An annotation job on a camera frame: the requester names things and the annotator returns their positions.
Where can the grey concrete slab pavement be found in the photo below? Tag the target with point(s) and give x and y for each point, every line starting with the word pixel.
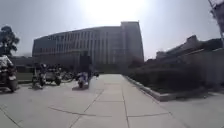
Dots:
pixel 110 106

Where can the dark tree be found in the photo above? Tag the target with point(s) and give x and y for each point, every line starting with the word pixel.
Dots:
pixel 7 40

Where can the concrete planter kerb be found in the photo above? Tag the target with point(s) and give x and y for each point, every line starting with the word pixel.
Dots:
pixel 150 90

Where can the person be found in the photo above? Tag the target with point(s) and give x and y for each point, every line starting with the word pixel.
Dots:
pixel 84 71

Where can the vehicle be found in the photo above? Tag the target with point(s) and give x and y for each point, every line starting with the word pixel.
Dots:
pixel 7 75

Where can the dark hedge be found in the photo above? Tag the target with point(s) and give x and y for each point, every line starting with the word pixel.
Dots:
pixel 166 75

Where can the large grey multistorey building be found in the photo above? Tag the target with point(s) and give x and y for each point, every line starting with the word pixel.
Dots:
pixel 100 43

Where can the low grey building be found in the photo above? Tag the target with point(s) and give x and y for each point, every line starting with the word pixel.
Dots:
pixel 196 53

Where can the row of parked motorcycles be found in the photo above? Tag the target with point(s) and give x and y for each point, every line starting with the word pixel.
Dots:
pixel 50 76

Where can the tall pole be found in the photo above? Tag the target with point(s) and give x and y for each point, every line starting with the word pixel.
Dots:
pixel 218 16

